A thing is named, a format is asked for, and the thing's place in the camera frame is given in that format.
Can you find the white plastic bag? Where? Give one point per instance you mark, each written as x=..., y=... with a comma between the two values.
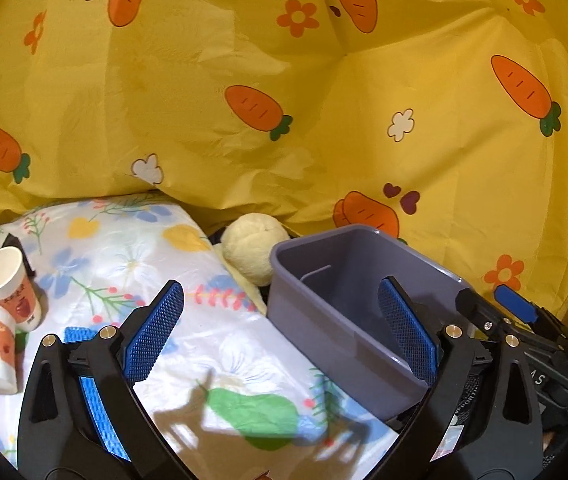
x=451, y=442

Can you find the white cup red print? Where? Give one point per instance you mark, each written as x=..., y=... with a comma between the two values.
x=6, y=280

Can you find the yellow carrot print curtain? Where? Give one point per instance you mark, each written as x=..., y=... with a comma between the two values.
x=284, y=110

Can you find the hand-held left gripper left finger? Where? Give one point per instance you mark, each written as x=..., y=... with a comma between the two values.
x=156, y=330

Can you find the cream plush ball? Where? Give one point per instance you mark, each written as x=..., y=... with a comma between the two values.
x=254, y=250

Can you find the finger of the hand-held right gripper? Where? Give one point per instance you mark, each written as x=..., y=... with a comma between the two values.
x=513, y=302
x=473, y=305

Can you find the floral plastic tablecloth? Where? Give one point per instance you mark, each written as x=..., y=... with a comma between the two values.
x=129, y=260

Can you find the grey plastic bin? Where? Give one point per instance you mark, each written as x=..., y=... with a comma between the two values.
x=324, y=300

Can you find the black printed cloth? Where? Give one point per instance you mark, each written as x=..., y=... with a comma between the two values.
x=465, y=402

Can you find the black fabric piece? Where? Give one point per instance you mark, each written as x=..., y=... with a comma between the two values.
x=12, y=241

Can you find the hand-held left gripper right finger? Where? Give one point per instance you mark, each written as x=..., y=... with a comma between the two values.
x=406, y=330

